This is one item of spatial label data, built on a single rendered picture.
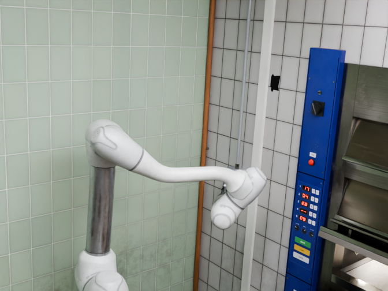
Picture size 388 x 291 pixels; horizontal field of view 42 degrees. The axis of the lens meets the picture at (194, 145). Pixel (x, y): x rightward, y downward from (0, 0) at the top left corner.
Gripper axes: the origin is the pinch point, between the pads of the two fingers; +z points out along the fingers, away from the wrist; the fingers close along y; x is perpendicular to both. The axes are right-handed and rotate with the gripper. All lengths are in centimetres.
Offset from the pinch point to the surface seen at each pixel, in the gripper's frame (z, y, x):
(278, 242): 0.0, 25.3, 27.7
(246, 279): 11, 53, 14
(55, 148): -20, -19, -76
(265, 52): 11, -64, 14
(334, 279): -23, 30, 51
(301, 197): -11.4, -2.6, 34.6
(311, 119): -12, -39, 35
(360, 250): -47, 5, 54
